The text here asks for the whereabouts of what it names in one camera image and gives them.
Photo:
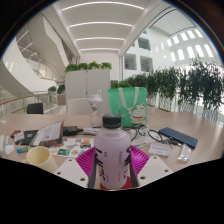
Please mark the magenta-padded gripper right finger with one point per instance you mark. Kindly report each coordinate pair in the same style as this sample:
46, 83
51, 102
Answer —
154, 170

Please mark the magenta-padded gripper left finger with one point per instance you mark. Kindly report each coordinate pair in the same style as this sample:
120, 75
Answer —
70, 171

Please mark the purple drink bottle black cap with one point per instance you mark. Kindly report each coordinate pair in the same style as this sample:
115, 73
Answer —
112, 156

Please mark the clear plastic water bottle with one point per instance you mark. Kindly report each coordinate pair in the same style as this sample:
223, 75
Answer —
96, 111

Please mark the white printed card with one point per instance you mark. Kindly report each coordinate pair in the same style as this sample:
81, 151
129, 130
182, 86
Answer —
160, 150

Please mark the colourful sticker sheet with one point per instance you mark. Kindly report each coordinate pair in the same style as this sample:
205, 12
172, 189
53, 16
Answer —
68, 148

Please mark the cream yellow mug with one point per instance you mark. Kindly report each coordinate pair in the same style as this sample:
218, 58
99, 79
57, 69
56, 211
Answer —
41, 160

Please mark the small white plastic packet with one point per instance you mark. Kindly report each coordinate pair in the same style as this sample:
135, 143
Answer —
184, 154

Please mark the dark blue flat case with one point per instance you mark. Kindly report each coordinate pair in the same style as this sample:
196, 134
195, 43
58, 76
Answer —
178, 137

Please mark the black pouch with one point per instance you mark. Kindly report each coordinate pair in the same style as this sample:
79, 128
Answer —
70, 130

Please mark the open booklet brown cover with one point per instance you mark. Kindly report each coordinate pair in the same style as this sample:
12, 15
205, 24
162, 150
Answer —
48, 133

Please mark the small teal packet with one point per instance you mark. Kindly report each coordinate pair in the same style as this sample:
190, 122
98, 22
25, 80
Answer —
22, 149

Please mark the black notebook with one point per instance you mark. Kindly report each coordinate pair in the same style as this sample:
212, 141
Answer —
30, 136

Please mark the silver foil packet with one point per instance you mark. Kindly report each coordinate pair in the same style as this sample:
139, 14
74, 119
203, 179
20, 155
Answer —
19, 136

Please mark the large white computer mouse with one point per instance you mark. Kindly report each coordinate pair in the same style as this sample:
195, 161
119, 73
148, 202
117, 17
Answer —
10, 149

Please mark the white chair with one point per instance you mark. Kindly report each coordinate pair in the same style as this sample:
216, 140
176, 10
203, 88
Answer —
78, 107

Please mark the red and black small box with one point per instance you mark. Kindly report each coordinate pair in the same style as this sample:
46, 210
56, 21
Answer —
15, 133

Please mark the green tote bag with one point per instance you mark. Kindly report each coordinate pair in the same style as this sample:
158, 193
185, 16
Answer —
128, 106

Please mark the black chair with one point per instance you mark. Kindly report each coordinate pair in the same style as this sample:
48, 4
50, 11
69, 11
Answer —
35, 108

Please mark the brown planter with plants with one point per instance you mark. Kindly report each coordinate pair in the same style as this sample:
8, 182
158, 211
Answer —
61, 98

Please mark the white cabinet with plants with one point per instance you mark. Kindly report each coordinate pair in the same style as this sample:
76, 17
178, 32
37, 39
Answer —
87, 83

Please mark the row of green plants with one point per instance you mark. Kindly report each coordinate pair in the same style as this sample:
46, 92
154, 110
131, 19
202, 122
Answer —
186, 83

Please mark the ceiling light strips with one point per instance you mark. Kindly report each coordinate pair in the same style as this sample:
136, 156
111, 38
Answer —
101, 23

